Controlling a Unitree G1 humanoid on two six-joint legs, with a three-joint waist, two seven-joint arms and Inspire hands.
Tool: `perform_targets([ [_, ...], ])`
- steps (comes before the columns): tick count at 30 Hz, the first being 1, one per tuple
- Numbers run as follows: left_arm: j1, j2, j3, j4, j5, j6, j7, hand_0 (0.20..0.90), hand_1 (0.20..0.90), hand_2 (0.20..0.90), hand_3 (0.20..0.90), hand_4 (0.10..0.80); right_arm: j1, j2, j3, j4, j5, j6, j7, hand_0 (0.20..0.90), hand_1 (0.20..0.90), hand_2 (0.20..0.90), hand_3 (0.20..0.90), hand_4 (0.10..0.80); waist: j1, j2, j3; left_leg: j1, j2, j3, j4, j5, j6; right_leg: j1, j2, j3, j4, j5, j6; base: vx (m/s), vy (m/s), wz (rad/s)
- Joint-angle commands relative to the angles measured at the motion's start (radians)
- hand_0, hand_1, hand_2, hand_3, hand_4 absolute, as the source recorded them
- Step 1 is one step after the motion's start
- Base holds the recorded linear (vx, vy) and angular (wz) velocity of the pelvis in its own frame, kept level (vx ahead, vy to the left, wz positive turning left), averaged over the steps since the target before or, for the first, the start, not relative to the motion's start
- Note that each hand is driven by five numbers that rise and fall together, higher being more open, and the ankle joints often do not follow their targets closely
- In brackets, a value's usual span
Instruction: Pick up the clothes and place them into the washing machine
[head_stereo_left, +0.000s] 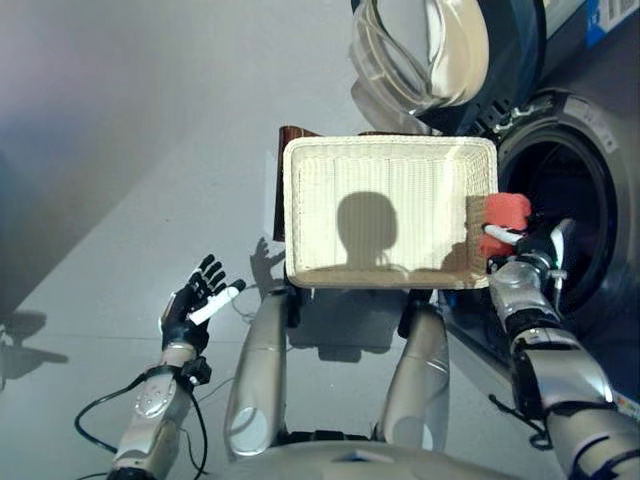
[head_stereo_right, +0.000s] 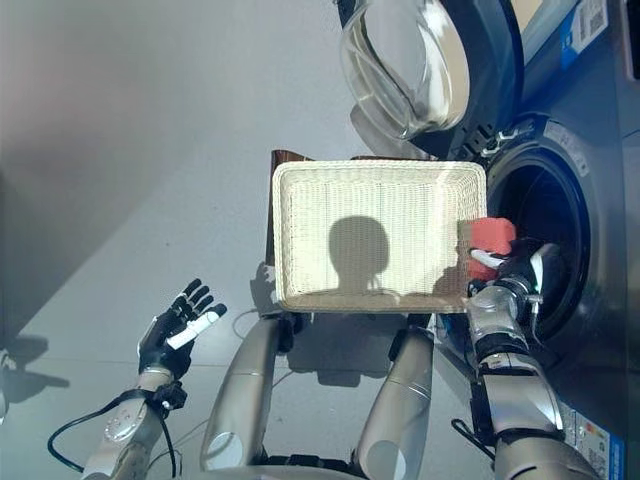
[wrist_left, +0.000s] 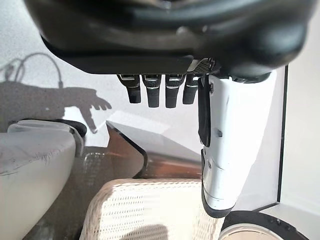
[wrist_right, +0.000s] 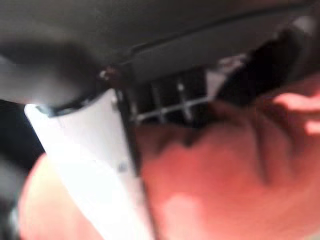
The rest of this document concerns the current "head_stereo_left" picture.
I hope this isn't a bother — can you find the grey washing machine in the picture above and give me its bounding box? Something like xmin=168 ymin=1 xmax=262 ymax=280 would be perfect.
xmin=439 ymin=0 xmax=640 ymax=436

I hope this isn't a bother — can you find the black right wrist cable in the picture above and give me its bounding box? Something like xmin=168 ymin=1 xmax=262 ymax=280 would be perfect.
xmin=487 ymin=392 xmax=554 ymax=451

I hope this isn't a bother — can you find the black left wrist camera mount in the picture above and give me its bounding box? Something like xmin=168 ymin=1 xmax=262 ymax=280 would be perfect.
xmin=180 ymin=355 xmax=212 ymax=387

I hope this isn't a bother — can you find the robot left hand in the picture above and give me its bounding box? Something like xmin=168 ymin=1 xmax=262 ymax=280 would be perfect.
xmin=159 ymin=253 xmax=247 ymax=354

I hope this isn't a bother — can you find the silver robot left leg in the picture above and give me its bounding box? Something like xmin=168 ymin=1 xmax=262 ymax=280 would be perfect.
xmin=223 ymin=287 xmax=289 ymax=459

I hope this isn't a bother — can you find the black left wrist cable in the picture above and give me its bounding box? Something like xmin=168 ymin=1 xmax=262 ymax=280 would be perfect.
xmin=73 ymin=367 xmax=209 ymax=476

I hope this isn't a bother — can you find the dark brown glossy stool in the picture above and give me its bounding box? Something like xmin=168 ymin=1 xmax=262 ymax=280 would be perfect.
xmin=272 ymin=124 xmax=436 ymax=241

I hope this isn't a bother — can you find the red cloth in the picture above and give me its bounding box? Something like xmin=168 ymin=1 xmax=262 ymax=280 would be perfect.
xmin=476 ymin=192 xmax=532 ymax=259

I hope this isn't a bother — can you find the colourful energy label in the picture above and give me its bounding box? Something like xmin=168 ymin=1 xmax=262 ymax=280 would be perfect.
xmin=612 ymin=394 xmax=640 ymax=421

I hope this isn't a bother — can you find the white wicker laundry basket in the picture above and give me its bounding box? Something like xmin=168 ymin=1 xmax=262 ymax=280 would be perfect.
xmin=282 ymin=134 xmax=500 ymax=291

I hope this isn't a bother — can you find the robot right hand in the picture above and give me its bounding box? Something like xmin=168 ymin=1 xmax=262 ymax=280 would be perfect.
xmin=481 ymin=217 xmax=577 ymax=274

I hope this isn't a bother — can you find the silver robot leg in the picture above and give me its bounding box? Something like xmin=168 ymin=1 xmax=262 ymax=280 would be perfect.
xmin=223 ymin=287 xmax=289 ymax=459
xmin=374 ymin=299 xmax=451 ymax=451

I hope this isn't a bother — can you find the silver robot right leg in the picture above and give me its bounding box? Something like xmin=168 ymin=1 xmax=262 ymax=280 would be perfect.
xmin=374 ymin=299 xmax=451 ymax=451

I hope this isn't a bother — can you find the blue white sticker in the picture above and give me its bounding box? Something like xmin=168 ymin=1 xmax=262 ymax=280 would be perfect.
xmin=584 ymin=0 xmax=640 ymax=32

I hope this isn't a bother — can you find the silver robot torso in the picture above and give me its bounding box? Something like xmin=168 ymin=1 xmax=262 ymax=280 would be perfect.
xmin=204 ymin=437 xmax=576 ymax=480

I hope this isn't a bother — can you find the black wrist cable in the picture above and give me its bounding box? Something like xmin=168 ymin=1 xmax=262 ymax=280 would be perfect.
xmin=487 ymin=392 xmax=554 ymax=451
xmin=73 ymin=367 xmax=209 ymax=476

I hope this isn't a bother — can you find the round washing machine door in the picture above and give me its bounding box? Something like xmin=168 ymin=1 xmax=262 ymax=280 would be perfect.
xmin=348 ymin=0 xmax=546 ymax=135

